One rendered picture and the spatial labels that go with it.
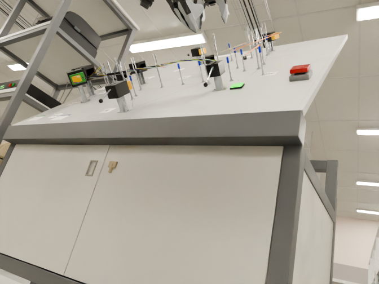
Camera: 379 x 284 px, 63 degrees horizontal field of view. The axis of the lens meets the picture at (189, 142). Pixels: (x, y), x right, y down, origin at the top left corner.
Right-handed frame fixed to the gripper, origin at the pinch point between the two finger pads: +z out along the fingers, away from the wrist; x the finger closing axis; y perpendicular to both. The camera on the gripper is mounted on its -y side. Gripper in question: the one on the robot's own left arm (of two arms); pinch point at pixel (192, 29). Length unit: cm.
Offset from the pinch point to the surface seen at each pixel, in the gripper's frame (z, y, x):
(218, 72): 14.3, 3.9, 8.1
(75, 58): -31, -25, 109
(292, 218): 44, -15, -31
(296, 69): 24.9, 19.2, -5.7
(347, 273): 807, 345, 710
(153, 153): 23.3, -27.7, 3.4
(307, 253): 60, -13, -23
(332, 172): 69, 25, 12
